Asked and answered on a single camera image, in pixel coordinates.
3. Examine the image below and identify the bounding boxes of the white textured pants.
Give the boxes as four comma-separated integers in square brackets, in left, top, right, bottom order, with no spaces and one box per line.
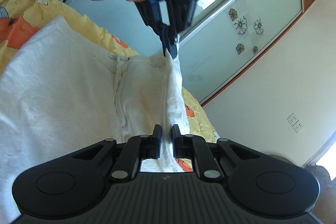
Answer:
[1,16,190,223]

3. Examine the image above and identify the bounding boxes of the glass sliding wardrobe door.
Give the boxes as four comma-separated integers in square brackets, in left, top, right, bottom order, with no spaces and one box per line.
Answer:
[47,0,304,105]

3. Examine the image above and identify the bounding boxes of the bright window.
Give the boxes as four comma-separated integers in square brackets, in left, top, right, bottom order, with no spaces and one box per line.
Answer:
[303,132,335,167]

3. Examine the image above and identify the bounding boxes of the green padded headboard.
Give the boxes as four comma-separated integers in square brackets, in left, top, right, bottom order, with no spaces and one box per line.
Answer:
[267,154,336,224]

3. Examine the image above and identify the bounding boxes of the yellow floral bed quilt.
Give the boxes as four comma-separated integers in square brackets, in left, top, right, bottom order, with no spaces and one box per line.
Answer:
[1,0,218,170]

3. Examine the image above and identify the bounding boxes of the white wall socket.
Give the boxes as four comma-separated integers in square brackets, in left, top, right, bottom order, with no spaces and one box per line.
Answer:
[293,121,303,133]
[287,113,299,126]

